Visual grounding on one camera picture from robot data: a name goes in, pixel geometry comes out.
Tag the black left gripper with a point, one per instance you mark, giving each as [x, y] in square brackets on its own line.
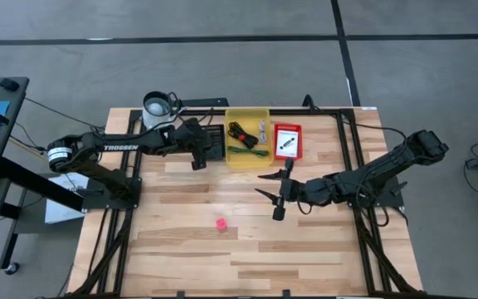
[195, 139]

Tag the yellow translucent plastic bin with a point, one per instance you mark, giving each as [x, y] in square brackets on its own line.
[247, 162]

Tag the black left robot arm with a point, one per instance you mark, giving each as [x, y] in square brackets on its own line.
[118, 147]

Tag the white paper sheet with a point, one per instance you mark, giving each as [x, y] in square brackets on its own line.
[62, 207]

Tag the black aluminium table frame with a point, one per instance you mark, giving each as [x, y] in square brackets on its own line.
[355, 124]

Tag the pink charger plug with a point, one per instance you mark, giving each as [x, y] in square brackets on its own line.
[221, 224]

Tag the black flat base plate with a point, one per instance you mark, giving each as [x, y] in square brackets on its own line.
[206, 102]

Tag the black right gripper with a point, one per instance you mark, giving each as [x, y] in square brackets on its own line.
[301, 192]

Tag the black caster wheel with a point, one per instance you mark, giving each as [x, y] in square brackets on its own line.
[12, 268]

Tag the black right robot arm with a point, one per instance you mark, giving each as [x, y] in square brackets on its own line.
[388, 166]

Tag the black computer mouse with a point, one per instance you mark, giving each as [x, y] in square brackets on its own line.
[9, 84]

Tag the white tilted bin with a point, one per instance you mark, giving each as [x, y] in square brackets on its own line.
[157, 110]

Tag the red slotted plastic basket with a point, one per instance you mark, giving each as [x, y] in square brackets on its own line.
[275, 141]

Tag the black slotted plastic basket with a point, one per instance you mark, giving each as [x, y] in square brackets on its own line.
[218, 143]

